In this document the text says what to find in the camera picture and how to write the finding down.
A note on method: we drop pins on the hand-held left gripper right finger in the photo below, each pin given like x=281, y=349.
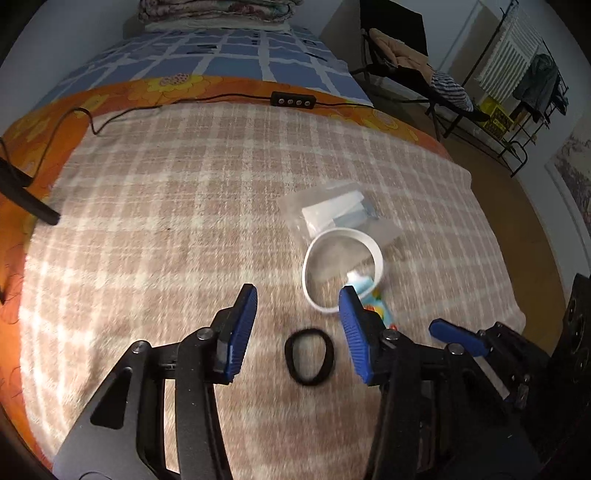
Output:
x=358, y=337

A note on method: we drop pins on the tan coat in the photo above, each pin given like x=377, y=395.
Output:
x=397, y=48

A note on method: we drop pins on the yellow plastic crate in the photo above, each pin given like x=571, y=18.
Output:
x=496, y=116

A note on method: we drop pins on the black folding chair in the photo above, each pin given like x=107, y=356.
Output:
x=397, y=18

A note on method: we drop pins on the black metal clothes rack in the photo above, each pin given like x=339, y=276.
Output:
x=505, y=152

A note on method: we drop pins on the black speaker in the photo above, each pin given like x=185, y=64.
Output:
x=577, y=314

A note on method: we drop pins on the white fringed towel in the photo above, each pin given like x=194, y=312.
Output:
x=508, y=60

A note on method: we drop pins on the folded white bedding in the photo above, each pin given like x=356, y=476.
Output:
x=217, y=25

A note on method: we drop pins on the wall poster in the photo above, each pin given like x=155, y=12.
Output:
x=577, y=175

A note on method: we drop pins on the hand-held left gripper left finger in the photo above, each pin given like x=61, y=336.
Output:
x=240, y=332

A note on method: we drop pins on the striped garment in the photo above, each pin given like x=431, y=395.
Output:
x=450, y=90

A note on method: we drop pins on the black tripod leg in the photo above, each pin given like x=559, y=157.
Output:
x=32, y=205

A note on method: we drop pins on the colourful small tube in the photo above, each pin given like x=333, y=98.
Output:
x=378, y=311

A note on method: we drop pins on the clear plastic bag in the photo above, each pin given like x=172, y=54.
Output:
x=332, y=207

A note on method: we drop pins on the beige plaid blanket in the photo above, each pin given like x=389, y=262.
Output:
x=161, y=254

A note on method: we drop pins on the blue checked bed sheet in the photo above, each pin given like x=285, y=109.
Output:
x=231, y=64

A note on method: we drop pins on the folded floral quilt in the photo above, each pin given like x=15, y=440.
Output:
x=217, y=9

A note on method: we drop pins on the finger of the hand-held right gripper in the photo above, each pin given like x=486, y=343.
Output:
x=450, y=331

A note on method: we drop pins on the orange floral sheet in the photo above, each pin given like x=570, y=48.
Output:
x=46, y=120

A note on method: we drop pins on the dark hanging jacket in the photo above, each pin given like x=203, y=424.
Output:
x=538, y=85

